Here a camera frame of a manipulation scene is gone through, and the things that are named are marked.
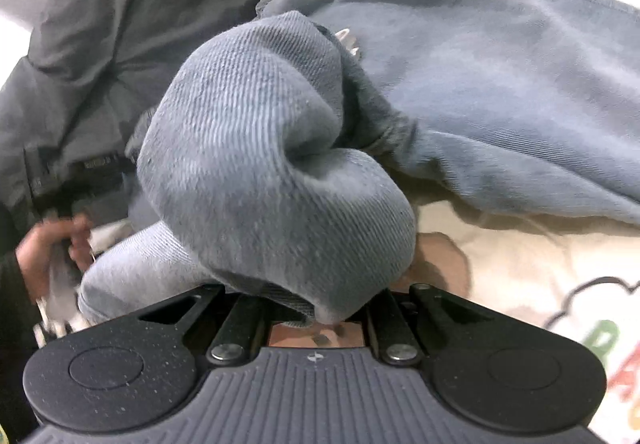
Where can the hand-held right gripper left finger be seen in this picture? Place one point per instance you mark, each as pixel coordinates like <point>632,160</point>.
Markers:
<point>240,321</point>

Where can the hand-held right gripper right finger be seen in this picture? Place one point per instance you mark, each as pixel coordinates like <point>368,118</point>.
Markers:
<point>392,321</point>

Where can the grey-blue garment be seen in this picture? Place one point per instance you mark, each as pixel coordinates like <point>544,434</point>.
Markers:
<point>275,149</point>

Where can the person's left hand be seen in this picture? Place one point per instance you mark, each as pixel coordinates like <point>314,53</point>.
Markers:
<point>42,249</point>

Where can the cream bear print bed sheet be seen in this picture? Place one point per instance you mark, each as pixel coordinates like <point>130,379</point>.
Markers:
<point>540,264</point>

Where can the dark grey pillow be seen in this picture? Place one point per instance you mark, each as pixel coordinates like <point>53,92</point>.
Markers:
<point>125,24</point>

